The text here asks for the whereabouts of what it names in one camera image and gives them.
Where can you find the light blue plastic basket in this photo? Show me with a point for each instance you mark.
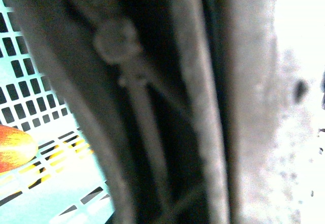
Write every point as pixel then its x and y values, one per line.
pixel 63 183

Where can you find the brown basket handle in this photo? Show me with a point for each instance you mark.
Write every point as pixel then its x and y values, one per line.
pixel 186 103

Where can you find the red mango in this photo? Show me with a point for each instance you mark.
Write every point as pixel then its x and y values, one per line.
pixel 17 148

